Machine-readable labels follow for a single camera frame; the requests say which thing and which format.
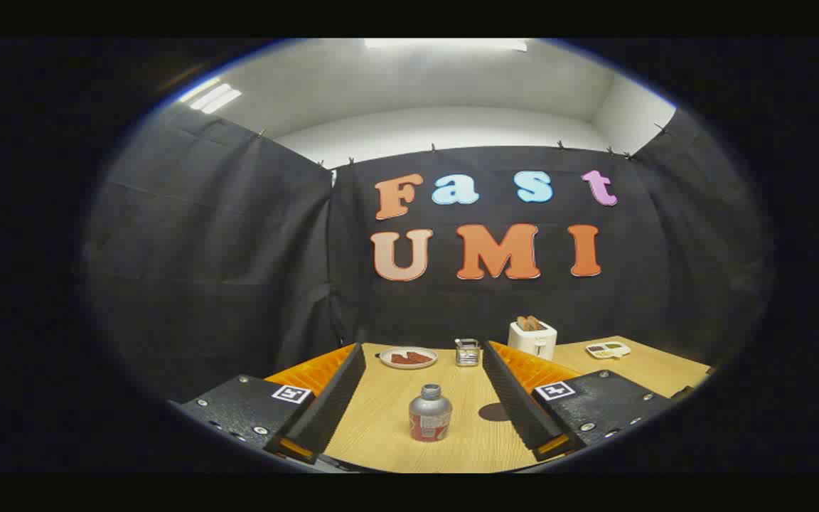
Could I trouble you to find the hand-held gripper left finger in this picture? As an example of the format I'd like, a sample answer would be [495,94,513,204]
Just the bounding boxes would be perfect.
[178,343,368,464]

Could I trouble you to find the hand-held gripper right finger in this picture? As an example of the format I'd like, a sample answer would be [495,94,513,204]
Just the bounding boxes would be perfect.
[481,340,675,462]

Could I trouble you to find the silver bottle with red label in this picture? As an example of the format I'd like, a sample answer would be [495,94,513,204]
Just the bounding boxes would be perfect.
[409,383,453,443]

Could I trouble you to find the wooden table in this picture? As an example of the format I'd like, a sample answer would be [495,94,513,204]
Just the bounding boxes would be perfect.
[324,336,712,474]

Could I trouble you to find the white toaster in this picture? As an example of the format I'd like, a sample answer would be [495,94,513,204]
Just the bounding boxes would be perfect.
[508,320,558,361]

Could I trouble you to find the white round plate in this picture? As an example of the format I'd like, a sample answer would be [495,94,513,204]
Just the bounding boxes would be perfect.
[379,346,439,370]

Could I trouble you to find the black backdrop cloth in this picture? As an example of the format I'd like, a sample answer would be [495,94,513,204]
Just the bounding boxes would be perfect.
[86,103,769,402]

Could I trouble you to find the slatted ceiling light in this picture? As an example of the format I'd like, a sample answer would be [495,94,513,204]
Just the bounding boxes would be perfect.
[189,83,243,114]

